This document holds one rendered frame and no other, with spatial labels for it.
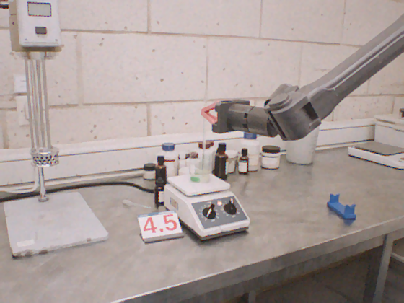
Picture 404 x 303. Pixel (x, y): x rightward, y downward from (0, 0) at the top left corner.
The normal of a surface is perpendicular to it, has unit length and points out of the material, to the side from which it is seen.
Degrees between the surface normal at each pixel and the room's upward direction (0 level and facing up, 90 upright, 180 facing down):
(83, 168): 90
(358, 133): 90
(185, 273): 0
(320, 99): 90
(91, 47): 90
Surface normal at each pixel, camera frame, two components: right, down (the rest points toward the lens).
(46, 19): 0.49, 0.26
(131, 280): 0.03, -0.96
